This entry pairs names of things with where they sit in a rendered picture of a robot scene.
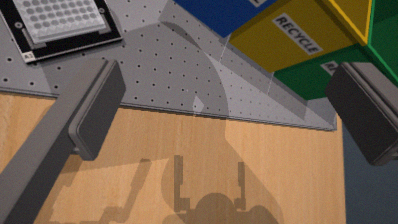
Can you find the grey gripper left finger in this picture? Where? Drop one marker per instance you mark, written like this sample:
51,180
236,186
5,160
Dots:
77,123

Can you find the blue bin with label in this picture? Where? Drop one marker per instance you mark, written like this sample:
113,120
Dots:
224,16

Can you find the grey flat base plate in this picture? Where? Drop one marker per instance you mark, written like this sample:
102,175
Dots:
171,61

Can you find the yellow recycle bin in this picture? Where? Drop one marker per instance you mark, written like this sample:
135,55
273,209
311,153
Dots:
289,32

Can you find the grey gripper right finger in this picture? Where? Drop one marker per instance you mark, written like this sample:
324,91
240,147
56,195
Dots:
367,103

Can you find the clear well plate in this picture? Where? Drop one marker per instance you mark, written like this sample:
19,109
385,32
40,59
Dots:
50,20

